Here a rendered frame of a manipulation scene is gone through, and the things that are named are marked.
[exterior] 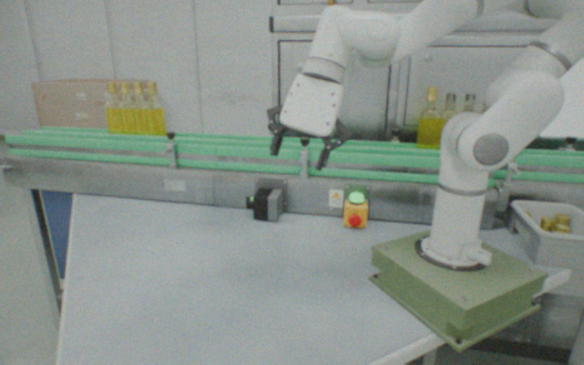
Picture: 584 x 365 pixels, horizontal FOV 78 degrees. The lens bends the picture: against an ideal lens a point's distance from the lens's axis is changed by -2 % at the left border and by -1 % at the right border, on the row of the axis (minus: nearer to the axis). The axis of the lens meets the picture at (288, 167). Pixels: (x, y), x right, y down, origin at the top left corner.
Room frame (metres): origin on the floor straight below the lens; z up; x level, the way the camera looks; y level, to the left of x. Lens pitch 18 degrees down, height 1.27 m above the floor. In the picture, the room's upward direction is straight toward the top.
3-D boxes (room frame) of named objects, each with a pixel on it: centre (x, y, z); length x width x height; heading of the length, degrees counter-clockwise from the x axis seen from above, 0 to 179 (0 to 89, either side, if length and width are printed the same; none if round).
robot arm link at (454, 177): (0.72, -0.37, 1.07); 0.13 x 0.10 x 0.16; 172
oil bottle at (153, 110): (1.39, 0.51, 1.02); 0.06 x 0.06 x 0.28; 78
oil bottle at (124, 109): (1.42, 0.62, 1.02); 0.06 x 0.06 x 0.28; 78
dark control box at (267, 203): (1.10, 0.07, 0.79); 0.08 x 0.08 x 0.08; 78
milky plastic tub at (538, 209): (0.90, -0.74, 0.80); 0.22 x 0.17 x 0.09; 168
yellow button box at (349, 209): (1.05, -0.21, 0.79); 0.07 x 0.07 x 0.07; 78
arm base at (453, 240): (0.72, -0.38, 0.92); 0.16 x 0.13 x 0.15; 33
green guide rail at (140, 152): (1.20, 0.24, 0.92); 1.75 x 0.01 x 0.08; 78
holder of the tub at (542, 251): (0.93, -0.74, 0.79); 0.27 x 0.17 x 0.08; 168
